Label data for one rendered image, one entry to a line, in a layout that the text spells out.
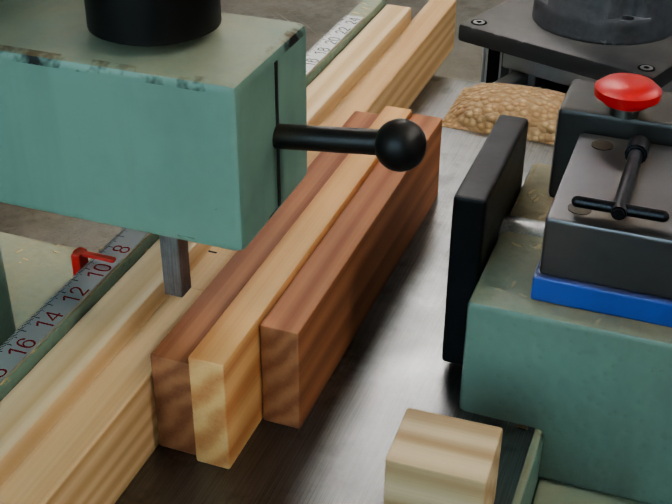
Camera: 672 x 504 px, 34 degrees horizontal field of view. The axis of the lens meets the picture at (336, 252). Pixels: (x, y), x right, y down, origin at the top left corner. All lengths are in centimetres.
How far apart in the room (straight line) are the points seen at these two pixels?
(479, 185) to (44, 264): 41
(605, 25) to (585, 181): 67
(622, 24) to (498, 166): 66
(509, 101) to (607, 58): 37
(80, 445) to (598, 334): 21
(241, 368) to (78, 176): 10
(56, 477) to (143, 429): 6
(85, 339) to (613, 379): 22
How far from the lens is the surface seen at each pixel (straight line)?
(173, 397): 46
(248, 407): 47
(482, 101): 75
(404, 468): 42
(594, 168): 49
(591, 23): 114
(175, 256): 47
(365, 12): 79
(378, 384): 51
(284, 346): 46
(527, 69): 117
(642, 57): 112
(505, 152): 51
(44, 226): 246
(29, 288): 78
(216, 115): 39
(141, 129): 41
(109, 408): 44
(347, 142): 41
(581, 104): 53
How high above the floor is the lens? 122
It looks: 32 degrees down
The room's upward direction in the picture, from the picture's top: straight up
